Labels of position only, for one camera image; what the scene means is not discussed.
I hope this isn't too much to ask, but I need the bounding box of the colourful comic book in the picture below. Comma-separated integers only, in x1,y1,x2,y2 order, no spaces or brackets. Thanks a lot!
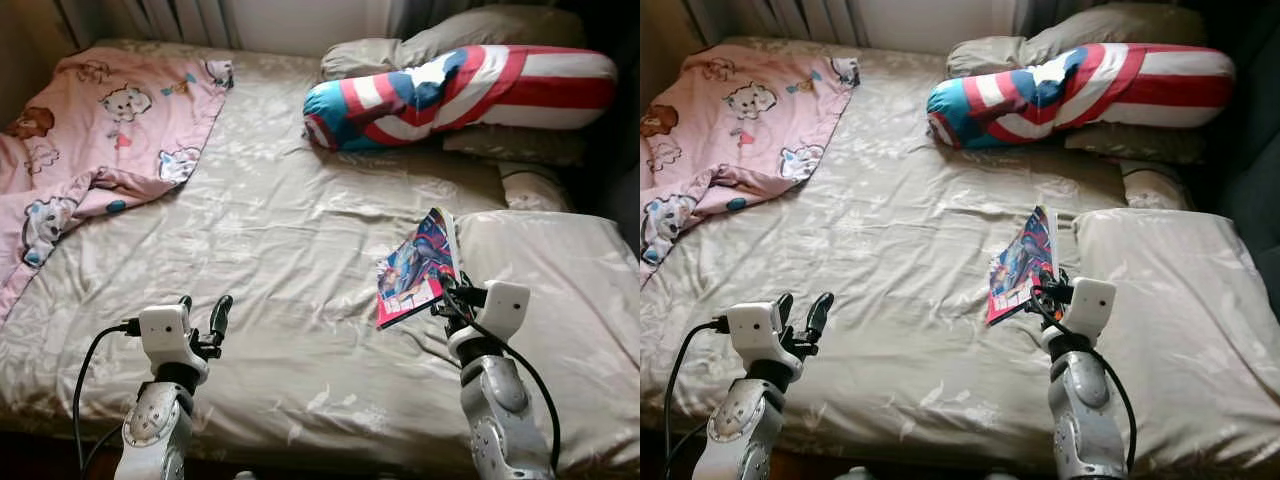
987,205,1059,326
376,207,461,331

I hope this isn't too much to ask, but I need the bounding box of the bed with grey floral sheet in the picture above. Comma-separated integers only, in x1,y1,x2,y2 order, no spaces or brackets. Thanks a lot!
0,38,641,476
640,35,1280,476

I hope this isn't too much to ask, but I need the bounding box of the folded grey floral duvet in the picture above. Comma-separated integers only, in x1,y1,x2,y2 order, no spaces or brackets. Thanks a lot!
455,210,641,471
1070,207,1280,471

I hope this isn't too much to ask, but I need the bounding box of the small grey roll pillow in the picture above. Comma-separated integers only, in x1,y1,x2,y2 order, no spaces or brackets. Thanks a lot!
498,162,573,213
1120,160,1191,211

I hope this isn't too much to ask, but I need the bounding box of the grey floral pillow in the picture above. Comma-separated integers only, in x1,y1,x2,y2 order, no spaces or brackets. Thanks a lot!
440,125,586,168
945,3,1206,79
1063,122,1211,166
320,5,586,81

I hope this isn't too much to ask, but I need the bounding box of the pink cartoon blanket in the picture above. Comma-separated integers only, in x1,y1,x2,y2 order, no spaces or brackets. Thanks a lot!
640,45,861,291
0,45,236,326

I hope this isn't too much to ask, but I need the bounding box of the red white blue bolster pillow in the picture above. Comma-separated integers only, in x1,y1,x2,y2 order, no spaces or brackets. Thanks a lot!
926,42,1236,151
303,44,619,153

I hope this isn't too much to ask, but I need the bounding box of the grey curtain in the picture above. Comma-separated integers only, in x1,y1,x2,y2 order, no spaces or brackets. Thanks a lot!
680,0,866,46
1010,0,1101,36
385,0,481,39
55,0,241,51

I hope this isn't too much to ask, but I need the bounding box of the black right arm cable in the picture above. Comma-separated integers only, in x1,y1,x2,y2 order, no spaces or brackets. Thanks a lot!
1030,290,1138,471
440,285,561,471

